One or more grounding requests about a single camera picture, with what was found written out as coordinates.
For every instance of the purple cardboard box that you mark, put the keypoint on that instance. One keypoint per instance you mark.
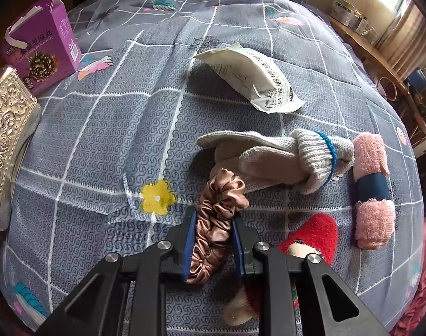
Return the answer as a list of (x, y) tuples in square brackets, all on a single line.
[(45, 52)]

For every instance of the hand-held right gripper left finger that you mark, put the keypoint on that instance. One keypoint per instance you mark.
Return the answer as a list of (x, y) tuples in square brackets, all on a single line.
[(188, 248)]

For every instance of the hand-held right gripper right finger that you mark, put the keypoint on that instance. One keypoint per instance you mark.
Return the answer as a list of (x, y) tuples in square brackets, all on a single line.
[(240, 252)]

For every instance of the wooden bedside table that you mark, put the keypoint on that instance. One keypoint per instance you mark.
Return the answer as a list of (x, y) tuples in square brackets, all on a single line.
[(381, 56)]

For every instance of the patterned curtain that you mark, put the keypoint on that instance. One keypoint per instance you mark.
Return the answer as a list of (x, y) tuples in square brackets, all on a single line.
[(405, 42)]

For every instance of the grey checked blanket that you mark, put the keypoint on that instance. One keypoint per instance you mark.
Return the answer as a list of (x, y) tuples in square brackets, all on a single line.
[(111, 129)]

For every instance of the clear small containers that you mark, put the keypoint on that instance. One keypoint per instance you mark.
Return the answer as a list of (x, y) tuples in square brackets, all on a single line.
[(363, 24)]

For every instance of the white wet wipes packet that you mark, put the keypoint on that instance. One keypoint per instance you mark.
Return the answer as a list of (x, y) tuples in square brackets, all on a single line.
[(248, 73)]

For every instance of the ornate gold tissue box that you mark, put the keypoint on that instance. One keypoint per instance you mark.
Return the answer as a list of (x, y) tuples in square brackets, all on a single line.
[(6, 140)]

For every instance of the pink towel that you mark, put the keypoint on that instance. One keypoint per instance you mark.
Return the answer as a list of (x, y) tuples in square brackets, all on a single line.
[(372, 217)]

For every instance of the red pink cloth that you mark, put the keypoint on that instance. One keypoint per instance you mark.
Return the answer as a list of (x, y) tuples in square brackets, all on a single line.
[(419, 297)]

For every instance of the red plush doll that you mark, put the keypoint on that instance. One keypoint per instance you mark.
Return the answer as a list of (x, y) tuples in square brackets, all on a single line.
[(314, 234)]

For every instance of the brown satin scrunchie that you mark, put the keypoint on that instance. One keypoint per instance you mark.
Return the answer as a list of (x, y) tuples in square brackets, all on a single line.
[(216, 210)]

